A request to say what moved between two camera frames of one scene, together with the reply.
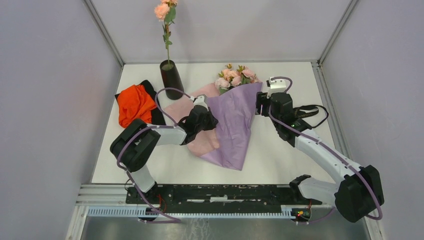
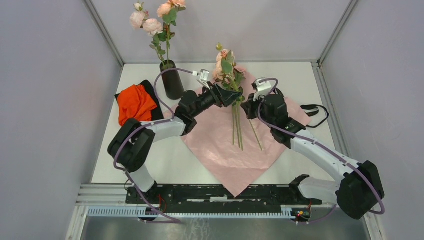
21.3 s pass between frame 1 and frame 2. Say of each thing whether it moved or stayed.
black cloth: stayed
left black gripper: moved
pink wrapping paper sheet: moved
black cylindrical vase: stayed
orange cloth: stayed
